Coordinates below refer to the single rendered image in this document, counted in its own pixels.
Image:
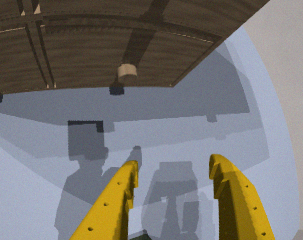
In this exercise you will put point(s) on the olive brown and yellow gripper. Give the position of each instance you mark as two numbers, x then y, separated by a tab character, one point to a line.
241	213

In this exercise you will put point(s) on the brown wooden chest of drawers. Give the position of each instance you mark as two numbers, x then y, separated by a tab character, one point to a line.
31	14

